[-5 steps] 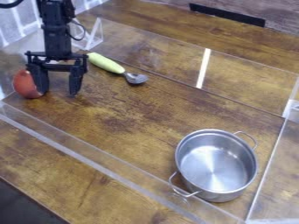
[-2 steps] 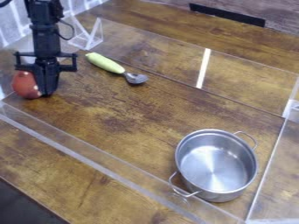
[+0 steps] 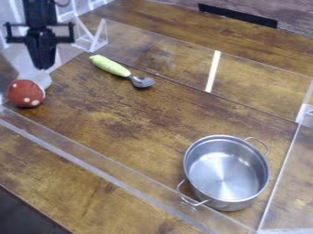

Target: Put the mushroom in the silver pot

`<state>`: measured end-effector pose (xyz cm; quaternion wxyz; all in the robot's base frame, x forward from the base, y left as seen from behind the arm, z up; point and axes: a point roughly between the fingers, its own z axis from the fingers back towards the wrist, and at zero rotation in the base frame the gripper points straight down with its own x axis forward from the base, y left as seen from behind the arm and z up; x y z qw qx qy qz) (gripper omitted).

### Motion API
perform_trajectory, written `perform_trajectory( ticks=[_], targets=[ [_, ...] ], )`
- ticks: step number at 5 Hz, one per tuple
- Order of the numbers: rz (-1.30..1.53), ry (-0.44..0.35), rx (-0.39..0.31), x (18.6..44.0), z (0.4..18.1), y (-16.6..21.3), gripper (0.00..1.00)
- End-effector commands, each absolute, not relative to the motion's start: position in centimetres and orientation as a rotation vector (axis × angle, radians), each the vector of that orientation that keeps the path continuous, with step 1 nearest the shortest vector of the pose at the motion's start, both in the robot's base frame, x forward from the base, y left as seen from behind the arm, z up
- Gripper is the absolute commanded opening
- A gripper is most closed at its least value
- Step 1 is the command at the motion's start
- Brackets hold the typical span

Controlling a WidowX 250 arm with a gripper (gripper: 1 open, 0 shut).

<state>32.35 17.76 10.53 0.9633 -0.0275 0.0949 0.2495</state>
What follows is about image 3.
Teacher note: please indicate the black strip on table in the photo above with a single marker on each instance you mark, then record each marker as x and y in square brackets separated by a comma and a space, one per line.
[257, 20]

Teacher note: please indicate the clear acrylic enclosure wall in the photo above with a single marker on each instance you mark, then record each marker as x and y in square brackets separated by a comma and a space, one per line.
[94, 157]

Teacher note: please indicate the silver metal pot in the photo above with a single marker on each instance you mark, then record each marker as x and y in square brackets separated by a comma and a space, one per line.
[226, 172]

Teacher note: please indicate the yellow-handled metal spoon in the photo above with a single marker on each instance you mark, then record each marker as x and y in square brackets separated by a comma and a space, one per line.
[117, 69]

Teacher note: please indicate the red white-spotted toy mushroom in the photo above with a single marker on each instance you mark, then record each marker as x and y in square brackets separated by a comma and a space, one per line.
[27, 92]

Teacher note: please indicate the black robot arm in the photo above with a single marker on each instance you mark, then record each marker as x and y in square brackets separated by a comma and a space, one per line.
[40, 14]

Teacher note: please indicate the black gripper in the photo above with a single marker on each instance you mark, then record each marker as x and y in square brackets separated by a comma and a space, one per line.
[48, 35]

